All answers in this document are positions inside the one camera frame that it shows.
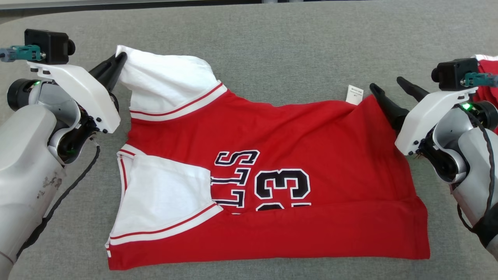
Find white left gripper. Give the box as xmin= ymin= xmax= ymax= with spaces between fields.
xmin=27 ymin=52 xmax=128 ymax=134

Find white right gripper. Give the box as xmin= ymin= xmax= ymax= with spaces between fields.
xmin=369 ymin=76 xmax=479 ymax=156

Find red shorts with white stripes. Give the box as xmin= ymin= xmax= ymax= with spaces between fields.
xmin=475 ymin=54 xmax=498 ymax=135

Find red white basketball jersey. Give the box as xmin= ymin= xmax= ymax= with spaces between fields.
xmin=105 ymin=45 xmax=431 ymax=271

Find teal right camera connector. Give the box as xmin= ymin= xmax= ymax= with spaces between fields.
xmin=460 ymin=72 xmax=498 ymax=88

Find teal camera connector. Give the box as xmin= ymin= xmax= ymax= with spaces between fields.
xmin=460 ymin=72 xmax=498 ymax=88
xmin=0 ymin=44 xmax=46 ymax=63

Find teal left camera connector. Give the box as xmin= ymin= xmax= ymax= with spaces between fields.
xmin=0 ymin=44 xmax=46 ymax=63

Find braided black right arm cable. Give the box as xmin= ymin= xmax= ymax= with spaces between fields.
xmin=456 ymin=104 xmax=496 ymax=235

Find braided black arm cable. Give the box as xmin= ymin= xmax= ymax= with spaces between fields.
xmin=16 ymin=134 xmax=101 ymax=258
xmin=456 ymin=104 xmax=496 ymax=235

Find braided black left arm cable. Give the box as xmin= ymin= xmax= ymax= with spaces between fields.
xmin=16 ymin=134 xmax=101 ymax=258

